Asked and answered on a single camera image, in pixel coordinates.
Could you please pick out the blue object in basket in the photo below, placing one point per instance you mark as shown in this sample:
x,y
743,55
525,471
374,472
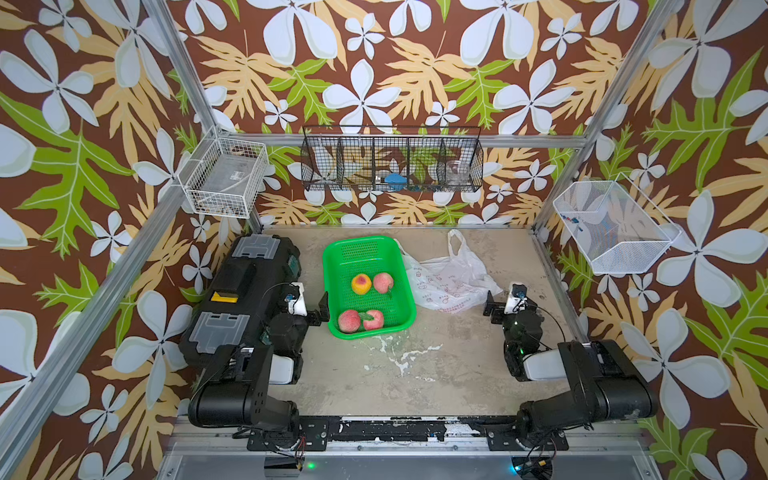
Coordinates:
x,y
395,181

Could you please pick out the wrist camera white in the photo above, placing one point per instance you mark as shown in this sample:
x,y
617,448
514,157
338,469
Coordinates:
x,y
295,299
516,299

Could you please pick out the black wire basket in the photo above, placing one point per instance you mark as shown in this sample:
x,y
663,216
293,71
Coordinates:
x,y
359,157

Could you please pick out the white wire basket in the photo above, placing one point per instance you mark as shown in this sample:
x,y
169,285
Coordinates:
x,y
616,226
223,175

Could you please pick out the white wire basket left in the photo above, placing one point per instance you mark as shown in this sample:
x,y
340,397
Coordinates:
x,y
223,175

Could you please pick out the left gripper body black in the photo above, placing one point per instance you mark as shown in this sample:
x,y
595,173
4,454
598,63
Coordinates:
x,y
318,309

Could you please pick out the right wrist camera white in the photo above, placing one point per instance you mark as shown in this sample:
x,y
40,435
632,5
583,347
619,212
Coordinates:
x,y
516,299

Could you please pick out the white wire basket right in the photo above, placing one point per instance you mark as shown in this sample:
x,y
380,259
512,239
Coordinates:
x,y
616,226

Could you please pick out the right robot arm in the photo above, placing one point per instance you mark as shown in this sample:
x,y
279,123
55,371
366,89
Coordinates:
x,y
604,385

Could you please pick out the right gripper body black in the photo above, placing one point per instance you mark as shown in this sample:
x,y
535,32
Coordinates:
x,y
498,307

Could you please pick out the yellow peach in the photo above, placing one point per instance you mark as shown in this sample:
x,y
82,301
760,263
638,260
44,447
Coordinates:
x,y
361,284

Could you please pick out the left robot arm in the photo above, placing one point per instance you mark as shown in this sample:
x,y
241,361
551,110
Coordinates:
x,y
234,386

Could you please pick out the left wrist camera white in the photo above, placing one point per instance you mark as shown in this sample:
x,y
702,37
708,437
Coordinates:
x,y
295,299

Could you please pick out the green plastic basket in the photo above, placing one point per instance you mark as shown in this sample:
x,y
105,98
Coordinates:
x,y
343,260

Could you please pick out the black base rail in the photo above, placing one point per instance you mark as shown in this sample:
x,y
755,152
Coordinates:
x,y
318,433

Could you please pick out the pink peach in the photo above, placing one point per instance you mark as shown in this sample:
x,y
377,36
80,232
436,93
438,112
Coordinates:
x,y
383,283
372,320
349,322

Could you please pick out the white plastic bag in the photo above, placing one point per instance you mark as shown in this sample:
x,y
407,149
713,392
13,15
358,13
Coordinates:
x,y
451,284

